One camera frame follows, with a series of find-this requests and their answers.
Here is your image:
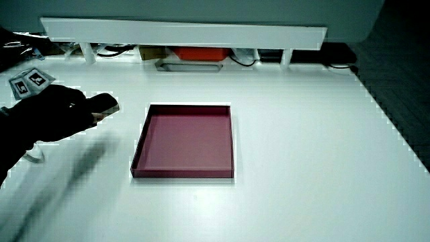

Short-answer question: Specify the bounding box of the person's right hand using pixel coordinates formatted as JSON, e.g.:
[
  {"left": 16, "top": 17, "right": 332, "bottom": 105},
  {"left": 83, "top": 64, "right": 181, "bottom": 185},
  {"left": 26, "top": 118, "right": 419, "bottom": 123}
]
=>
[{"left": 8, "top": 67, "right": 120, "bottom": 144}]

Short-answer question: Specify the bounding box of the black eraser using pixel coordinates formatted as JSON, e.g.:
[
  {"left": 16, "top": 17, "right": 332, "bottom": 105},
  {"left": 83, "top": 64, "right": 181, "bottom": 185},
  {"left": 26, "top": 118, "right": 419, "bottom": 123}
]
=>
[{"left": 85, "top": 92, "right": 121, "bottom": 118}]

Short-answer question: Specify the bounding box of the maroon square tray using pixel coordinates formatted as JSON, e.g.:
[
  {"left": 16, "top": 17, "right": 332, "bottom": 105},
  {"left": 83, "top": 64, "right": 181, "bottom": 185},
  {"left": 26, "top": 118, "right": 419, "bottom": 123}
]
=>
[{"left": 130, "top": 104, "right": 235, "bottom": 179}]

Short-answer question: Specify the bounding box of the person's right forearm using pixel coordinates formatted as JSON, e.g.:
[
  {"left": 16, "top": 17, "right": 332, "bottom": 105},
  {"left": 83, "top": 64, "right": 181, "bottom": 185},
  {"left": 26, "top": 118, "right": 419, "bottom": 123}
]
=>
[{"left": 0, "top": 106, "right": 38, "bottom": 186}]

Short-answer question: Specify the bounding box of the dark clutter pile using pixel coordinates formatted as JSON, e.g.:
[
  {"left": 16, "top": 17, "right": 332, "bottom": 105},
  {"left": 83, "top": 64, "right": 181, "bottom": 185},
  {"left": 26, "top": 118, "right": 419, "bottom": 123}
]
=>
[{"left": 0, "top": 26, "right": 46, "bottom": 73}]

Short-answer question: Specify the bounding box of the brown cardboard box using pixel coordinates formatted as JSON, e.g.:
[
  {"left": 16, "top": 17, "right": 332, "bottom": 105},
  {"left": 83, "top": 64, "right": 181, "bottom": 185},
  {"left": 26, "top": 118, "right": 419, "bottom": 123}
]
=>
[{"left": 138, "top": 45, "right": 168, "bottom": 61}]

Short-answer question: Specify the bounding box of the white desk shelf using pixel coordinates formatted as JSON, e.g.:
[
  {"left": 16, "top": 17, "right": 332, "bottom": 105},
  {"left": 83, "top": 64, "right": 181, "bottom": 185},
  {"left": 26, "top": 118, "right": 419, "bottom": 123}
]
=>
[{"left": 40, "top": 17, "right": 328, "bottom": 70}]

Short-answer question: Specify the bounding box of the orange box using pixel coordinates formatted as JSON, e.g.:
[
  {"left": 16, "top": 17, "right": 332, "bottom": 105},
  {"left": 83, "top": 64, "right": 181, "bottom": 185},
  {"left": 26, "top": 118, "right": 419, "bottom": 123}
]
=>
[{"left": 173, "top": 46, "right": 231, "bottom": 63}]

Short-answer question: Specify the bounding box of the black box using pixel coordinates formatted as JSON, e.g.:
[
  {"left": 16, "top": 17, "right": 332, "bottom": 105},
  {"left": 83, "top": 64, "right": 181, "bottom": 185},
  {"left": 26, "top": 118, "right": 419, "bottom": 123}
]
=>
[{"left": 259, "top": 42, "right": 357, "bottom": 65}]

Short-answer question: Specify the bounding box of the black cable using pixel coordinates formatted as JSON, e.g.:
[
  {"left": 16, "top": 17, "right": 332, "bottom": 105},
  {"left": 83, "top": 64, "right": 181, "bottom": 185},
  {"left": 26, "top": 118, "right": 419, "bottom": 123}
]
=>
[
  {"left": 96, "top": 45, "right": 136, "bottom": 58},
  {"left": 228, "top": 55, "right": 257, "bottom": 68}
]

